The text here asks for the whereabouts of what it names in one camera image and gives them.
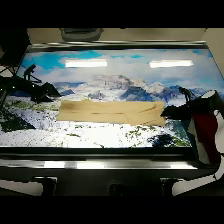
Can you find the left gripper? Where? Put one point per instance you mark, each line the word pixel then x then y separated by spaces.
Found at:
pixel 45 92

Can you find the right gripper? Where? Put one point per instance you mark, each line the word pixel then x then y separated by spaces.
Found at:
pixel 175 112

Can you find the beige shirt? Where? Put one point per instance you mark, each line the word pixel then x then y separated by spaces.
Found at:
pixel 110 112

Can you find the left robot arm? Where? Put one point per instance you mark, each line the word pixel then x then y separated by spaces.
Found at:
pixel 15 87

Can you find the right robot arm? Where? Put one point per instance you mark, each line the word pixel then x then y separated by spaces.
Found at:
pixel 208 133

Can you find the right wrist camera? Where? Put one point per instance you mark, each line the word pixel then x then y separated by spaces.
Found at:
pixel 186 94

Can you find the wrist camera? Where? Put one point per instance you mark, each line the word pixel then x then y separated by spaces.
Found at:
pixel 186 94
pixel 30 74

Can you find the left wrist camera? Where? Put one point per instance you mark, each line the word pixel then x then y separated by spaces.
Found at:
pixel 30 74

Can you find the silver frame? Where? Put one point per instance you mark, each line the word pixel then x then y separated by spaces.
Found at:
pixel 100 165

